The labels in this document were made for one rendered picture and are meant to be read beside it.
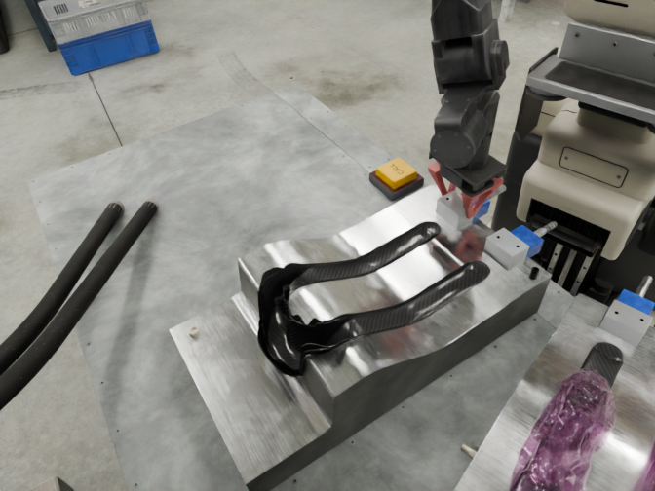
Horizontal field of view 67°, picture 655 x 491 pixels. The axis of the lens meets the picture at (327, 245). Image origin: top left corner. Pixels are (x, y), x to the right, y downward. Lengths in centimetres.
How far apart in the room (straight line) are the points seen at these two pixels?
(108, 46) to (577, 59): 319
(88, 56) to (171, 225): 282
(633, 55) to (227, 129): 84
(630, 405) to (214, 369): 52
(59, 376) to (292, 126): 120
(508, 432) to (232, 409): 34
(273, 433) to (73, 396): 129
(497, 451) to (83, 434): 140
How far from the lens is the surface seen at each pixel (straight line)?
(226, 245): 95
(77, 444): 179
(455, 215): 80
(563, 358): 74
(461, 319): 71
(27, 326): 84
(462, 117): 63
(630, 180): 108
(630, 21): 97
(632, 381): 76
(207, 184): 110
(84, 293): 83
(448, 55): 68
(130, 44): 379
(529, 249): 80
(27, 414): 193
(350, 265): 76
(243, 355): 72
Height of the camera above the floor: 145
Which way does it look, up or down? 46 degrees down
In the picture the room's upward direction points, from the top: 5 degrees counter-clockwise
